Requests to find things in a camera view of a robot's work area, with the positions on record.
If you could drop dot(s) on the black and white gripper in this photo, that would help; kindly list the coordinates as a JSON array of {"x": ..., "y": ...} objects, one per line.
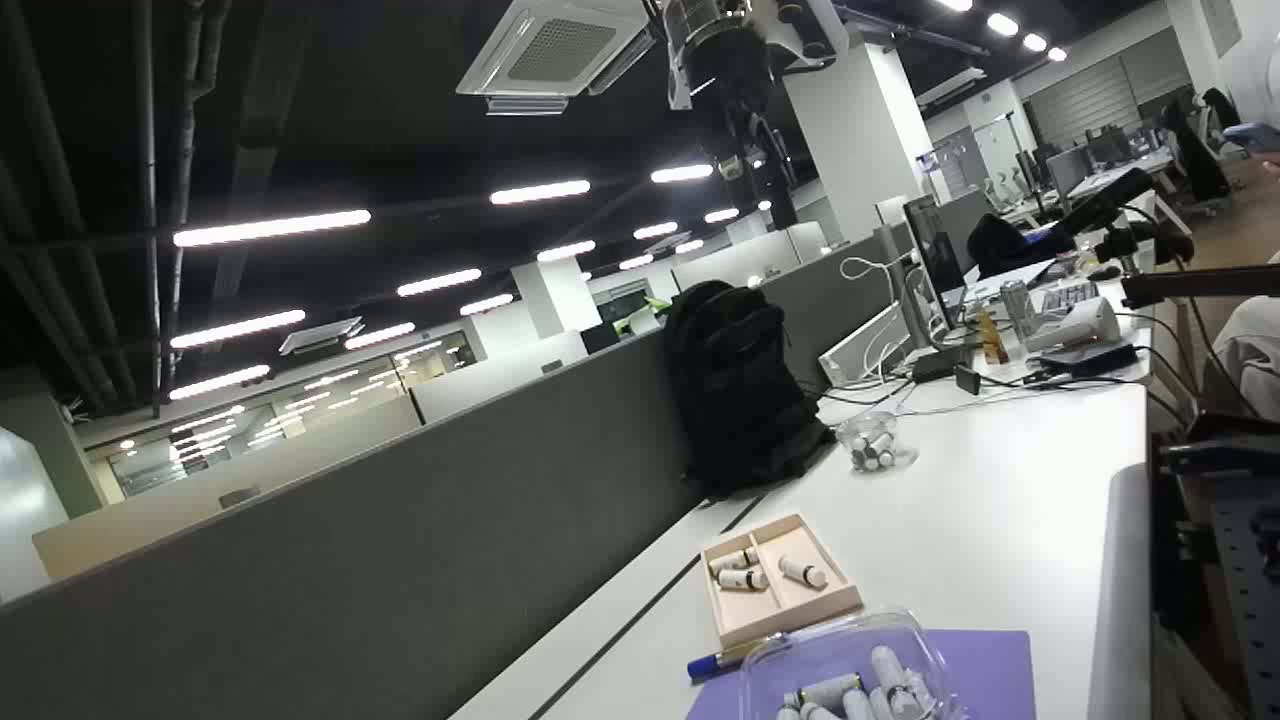
[{"x": 741, "y": 85}]

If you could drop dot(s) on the large white pillar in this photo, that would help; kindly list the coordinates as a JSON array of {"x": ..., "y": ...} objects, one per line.
[{"x": 860, "y": 133}]

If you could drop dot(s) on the black computer monitor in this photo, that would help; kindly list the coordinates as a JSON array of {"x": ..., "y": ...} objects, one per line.
[{"x": 929, "y": 254}]

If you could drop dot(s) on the ceiling tube light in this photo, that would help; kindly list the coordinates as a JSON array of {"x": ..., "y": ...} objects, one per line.
[
  {"x": 565, "y": 250},
  {"x": 438, "y": 283},
  {"x": 720, "y": 213},
  {"x": 542, "y": 194},
  {"x": 217, "y": 383},
  {"x": 484, "y": 304},
  {"x": 273, "y": 224},
  {"x": 381, "y": 335},
  {"x": 682, "y": 174},
  {"x": 653, "y": 230},
  {"x": 236, "y": 329}
]

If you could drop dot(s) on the clear plastic container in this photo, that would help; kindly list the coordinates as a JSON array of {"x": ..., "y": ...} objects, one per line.
[{"x": 853, "y": 643}]

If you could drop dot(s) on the wooden compartment box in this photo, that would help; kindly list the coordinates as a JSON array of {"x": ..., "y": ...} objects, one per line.
[{"x": 780, "y": 617}]

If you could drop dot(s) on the white ceiling air conditioner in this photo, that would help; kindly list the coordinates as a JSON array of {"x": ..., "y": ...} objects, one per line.
[{"x": 554, "y": 53}]

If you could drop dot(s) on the white open laptop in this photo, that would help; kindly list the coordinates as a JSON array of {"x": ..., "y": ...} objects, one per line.
[{"x": 864, "y": 350}]

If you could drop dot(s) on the small white pillar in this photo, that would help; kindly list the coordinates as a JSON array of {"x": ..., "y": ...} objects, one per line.
[{"x": 558, "y": 299}]

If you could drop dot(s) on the grey desk partition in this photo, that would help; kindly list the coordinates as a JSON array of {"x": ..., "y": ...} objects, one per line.
[{"x": 403, "y": 574}]

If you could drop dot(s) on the black perforated board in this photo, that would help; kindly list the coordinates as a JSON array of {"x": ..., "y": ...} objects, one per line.
[{"x": 1244, "y": 574}]

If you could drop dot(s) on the white desktop device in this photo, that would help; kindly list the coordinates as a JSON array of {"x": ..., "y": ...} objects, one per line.
[{"x": 1064, "y": 318}]

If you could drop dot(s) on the purple mat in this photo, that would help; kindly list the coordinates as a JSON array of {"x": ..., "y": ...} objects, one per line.
[{"x": 988, "y": 675}]

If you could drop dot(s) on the yellow bottle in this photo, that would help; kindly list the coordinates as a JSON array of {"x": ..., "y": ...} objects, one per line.
[{"x": 988, "y": 335}]

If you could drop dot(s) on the blue marker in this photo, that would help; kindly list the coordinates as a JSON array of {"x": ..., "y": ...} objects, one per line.
[{"x": 704, "y": 665}]

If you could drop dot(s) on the black horizontal rod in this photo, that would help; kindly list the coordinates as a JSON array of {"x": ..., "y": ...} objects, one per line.
[{"x": 1200, "y": 283}]

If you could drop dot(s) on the clear round bowl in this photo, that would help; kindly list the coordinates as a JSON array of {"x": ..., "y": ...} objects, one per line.
[{"x": 882, "y": 447}]

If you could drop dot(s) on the tall black office chair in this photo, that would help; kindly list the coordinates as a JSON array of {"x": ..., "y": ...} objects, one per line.
[{"x": 1197, "y": 147}]

